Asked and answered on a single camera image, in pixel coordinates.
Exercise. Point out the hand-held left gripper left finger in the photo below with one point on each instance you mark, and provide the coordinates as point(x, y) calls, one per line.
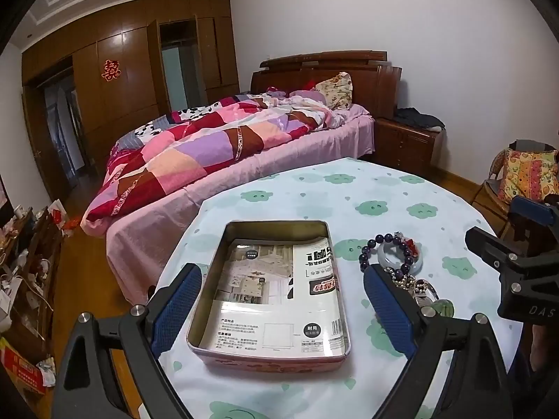
point(174, 301)

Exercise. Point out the clear white jade bangle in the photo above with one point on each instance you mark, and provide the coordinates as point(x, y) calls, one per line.
point(383, 253)

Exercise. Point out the dark clothes pile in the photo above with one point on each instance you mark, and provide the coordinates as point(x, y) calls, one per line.
point(417, 118)

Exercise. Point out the green flower print tablecloth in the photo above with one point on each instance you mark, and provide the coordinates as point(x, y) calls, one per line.
point(305, 192)

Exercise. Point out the bed with pink sheet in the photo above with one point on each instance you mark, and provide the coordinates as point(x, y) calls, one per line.
point(174, 218)

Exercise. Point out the patchwork quilt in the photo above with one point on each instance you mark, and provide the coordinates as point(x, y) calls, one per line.
point(196, 152)

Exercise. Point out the red paper decoration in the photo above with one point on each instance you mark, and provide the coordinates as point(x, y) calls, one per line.
point(110, 70)

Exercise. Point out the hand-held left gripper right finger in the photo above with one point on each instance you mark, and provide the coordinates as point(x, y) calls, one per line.
point(388, 310)

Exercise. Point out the colourful patterned cushion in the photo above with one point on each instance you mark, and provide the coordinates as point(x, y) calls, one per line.
point(528, 174)

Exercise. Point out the wooden wardrobe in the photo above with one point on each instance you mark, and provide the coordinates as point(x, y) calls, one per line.
point(126, 100)

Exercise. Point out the wooden nightstand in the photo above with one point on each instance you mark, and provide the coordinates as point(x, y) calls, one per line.
point(406, 144)

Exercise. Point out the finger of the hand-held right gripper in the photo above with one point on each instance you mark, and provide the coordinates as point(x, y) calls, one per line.
point(493, 248)
point(537, 218)

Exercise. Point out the red and white paper bag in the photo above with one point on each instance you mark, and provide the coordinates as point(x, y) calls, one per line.
point(56, 216)

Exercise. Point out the cluttered wooden shelf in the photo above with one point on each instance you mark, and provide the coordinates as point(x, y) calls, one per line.
point(30, 270)

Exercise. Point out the purple pillow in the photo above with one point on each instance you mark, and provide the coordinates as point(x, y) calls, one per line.
point(308, 96)

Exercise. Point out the green jade bangle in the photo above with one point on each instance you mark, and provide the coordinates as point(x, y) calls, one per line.
point(445, 307)

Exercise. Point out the wooden headboard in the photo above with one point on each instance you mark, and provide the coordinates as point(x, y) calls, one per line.
point(371, 83)

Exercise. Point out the wicker chair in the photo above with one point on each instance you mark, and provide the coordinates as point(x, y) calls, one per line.
point(489, 192)

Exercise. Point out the pink metal tin box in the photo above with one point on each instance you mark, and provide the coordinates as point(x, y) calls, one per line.
point(262, 360)

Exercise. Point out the red plastic bag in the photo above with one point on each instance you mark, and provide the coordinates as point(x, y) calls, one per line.
point(74, 227)

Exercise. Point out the floral pillow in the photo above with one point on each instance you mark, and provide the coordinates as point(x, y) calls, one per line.
point(336, 89)

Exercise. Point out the orange cardboard box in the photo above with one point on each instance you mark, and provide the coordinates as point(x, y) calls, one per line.
point(19, 364)

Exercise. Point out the person's right forearm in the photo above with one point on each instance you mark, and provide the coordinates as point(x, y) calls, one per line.
point(543, 353)

